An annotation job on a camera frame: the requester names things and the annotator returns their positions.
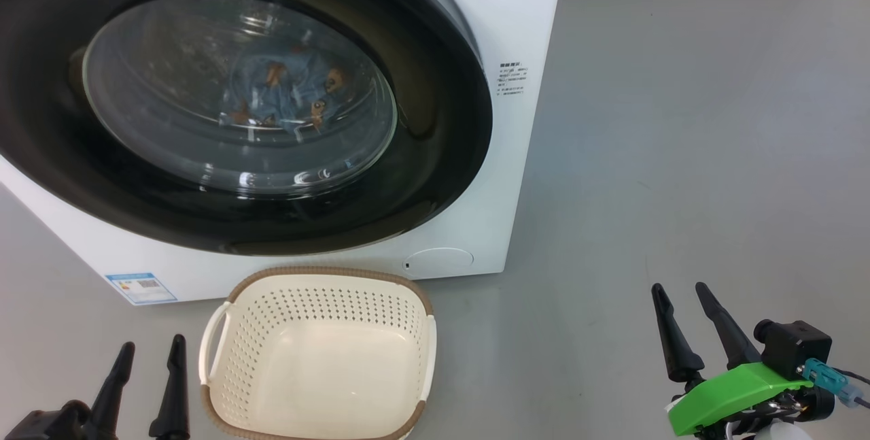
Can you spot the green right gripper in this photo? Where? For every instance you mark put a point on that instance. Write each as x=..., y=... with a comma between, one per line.
x=734, y=396

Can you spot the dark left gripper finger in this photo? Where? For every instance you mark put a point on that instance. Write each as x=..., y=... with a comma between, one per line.
x=112, y=406
x=173, y=413

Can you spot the black round glass washer door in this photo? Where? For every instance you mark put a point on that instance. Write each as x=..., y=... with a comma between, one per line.
x=435, y=154

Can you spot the blue garment with bear print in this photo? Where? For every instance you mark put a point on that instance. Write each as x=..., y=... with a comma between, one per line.
x=292, y=90

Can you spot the cream laundry basket brown rim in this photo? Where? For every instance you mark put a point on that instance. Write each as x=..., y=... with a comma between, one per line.
x=319, y=372

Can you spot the white front-loading washing machine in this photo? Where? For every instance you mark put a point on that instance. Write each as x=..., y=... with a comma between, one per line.
x=516, y=188

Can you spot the blue energy label sticker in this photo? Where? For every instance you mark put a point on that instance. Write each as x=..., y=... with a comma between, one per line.
x=141, y=288

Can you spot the round white filter cover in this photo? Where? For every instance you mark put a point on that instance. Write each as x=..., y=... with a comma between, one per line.
x=438, y=263

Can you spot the small printed text label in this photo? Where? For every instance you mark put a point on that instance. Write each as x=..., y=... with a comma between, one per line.
x=512, y=79

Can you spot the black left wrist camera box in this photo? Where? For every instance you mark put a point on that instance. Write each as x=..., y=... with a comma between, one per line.
x=47, y=426

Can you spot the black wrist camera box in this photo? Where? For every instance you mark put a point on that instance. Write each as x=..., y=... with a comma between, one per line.
x=47, y=426
x=795, y=348

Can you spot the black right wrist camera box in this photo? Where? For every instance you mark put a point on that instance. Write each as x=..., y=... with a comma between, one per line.
x=795, y=348

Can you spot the teal right camera connector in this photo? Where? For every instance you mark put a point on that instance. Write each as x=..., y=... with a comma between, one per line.
x=824, y=379

